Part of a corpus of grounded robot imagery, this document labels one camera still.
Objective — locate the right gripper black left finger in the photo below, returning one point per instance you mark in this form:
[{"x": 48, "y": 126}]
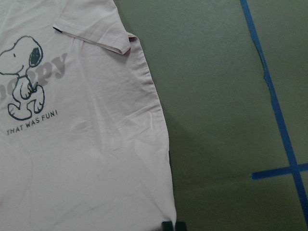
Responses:
[{"x": 167, "y": 226}]

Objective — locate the pink Snoopy t-shirt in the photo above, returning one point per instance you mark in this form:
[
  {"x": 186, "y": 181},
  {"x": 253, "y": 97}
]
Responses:
[{"x": 83, "y": 139}]

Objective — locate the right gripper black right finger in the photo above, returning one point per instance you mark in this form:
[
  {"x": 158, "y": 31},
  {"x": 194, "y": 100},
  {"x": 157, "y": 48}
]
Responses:
[{"x": 180, "y": 226}]

